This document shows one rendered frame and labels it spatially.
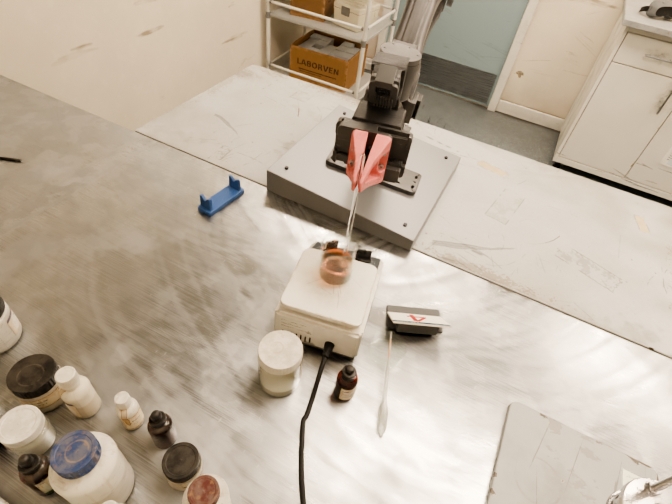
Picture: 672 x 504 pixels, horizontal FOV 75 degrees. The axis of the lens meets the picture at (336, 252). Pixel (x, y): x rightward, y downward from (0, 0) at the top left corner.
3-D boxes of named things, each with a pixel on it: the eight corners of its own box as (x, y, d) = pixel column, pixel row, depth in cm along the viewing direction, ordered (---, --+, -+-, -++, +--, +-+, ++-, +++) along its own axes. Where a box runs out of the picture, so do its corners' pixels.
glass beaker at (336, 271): (322, 294, 63) (328, 256, 57) (312, 267, 66) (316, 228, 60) (361, 286, 65) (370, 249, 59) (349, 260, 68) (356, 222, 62)
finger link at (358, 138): (399, 173, 50) (410, 133, 56) (338, 158, 50) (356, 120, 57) (387, 217, 54) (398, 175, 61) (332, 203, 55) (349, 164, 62)
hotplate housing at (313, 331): (313, 250, 80) (316, 218, 75) (382, 270, 79) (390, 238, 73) (267, 349, 65) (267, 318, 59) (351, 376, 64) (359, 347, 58)
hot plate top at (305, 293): (305, 249, 69) (305, 245, 69) (378, 270, 68) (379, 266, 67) (277, 306, 61) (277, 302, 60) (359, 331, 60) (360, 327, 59)
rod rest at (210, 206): (232, 186, 91) (231, 171, 88) (244, 192, 90) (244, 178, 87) (197, 210, 85) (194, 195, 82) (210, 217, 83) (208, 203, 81)
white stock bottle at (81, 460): (138, 503, 50) (112, 469, 41) (76, 528, 47) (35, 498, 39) (131, 450, 53) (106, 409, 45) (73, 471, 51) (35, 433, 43)
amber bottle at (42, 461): (29, 495, 49) (-2, 473, 43) (42, 467, 51) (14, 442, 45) (57, 497, 49) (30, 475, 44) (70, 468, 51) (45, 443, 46)
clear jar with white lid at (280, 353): (268, 405, 59) (268, 377, 53) (251, 369, 63) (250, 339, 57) (307, 387, 62) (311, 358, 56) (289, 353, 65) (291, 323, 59)
